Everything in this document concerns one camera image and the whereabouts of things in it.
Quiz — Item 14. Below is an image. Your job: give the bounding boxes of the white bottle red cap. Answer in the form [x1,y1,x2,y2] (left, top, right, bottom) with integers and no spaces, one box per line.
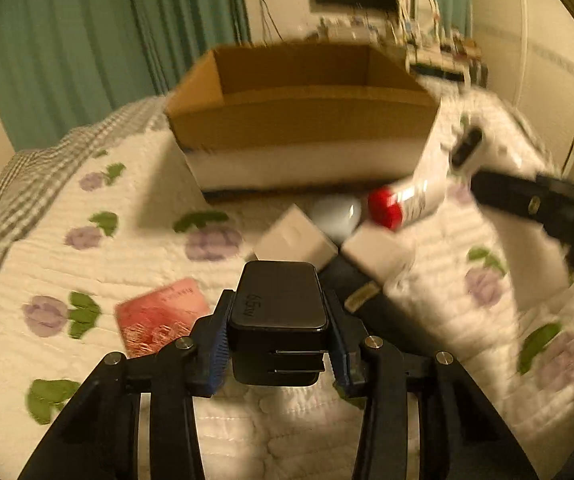
[367,123,486,231]

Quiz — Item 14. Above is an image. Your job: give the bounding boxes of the white rectangular charger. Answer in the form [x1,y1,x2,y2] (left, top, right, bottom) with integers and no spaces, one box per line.
[340,222,415,284]

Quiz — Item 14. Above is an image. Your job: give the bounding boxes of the black power adapter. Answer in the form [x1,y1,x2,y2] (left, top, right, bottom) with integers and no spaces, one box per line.
[227,260,329,387]

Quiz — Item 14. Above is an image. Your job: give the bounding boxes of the white charger cube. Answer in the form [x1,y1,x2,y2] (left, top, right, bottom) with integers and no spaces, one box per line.
[253,205,338,271]

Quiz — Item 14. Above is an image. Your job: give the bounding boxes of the floral white quilt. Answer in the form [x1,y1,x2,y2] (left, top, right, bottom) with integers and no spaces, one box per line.
[0,113,574,479]

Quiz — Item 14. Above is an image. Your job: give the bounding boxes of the red booklet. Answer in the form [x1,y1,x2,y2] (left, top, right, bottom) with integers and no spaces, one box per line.
[114,278,210,359]

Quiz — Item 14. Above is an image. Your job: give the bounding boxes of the white wardrobe sliding doors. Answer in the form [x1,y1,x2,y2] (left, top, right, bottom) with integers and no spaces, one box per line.
[472,0,574,177]

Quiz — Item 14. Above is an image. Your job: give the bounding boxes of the light blue oval case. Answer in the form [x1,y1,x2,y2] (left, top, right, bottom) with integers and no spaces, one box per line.
[308,195,362,244]

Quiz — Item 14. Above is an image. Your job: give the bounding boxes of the white dressing table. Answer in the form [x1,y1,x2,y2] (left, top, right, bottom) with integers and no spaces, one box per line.
[314,0,488,88]

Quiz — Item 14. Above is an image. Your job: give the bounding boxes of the grey checked bed sheet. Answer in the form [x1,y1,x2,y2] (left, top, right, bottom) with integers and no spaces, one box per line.
[0,96,166,268]

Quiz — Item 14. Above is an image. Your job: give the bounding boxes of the brown cardboard box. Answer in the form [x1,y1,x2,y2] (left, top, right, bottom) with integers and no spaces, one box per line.
[165,42,440,193]

